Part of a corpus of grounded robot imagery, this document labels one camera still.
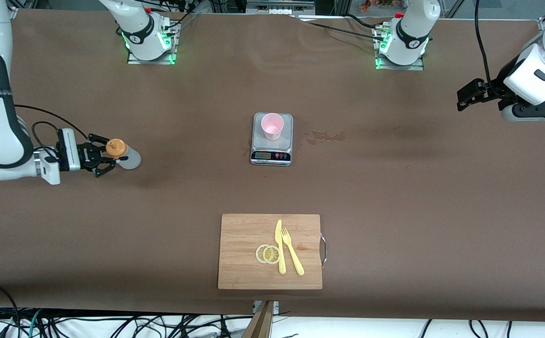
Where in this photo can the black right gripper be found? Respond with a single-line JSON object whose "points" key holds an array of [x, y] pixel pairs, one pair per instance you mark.
{"points": [[84, 153]]}

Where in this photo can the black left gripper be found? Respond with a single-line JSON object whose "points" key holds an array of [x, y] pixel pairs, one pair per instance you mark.
{"points": [[496, 86]]}

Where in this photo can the clear sauce bottle orange cap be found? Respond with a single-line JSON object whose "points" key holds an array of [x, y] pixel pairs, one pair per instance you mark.
{"points": [[129, 157]]}

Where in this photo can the pink plastic cup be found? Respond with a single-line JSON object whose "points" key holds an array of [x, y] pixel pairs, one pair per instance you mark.
{"points": [[272, 127]]}

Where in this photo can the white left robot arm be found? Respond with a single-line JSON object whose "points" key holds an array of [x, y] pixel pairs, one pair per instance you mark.
{"points": [[411, 33]]}

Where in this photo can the brown paper table cover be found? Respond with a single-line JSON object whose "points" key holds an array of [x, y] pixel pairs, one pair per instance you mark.
{"points": [[394, 211]]}

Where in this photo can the wooden cutting board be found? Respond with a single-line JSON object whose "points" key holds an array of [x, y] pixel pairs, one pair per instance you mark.
{"points": [[239, 253]]}

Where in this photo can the silver digital kitchen scale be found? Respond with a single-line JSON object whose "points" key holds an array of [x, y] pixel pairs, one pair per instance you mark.
{"points": [[272, 152]]}

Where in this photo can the yellow lemon slice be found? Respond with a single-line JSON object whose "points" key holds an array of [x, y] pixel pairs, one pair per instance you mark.
{"points": [[259, 253], [271, 255]]}

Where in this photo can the yellow plastic knife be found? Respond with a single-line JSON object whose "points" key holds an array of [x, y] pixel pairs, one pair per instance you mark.
{"points": [[282, 265]]}

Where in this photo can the yellow plastic fork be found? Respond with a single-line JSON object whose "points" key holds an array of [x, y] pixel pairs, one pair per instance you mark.
{"points": [[296, 263]]}

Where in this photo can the white power strip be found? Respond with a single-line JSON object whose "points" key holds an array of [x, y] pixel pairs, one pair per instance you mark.
{"points": [[279, 10]]}

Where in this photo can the wooden beam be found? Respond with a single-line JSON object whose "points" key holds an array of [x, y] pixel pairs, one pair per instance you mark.
{"points": [[260, 324]]}

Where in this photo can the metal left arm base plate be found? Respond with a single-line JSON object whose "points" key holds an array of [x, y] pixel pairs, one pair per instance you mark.
{"points": [[399, 67]]}

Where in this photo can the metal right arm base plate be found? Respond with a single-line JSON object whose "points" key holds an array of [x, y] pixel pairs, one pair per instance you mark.
{"points": [[150, 61]]}

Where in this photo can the small metal bracket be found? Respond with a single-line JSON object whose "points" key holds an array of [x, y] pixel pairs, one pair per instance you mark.
{"points": [[276, 307]]}

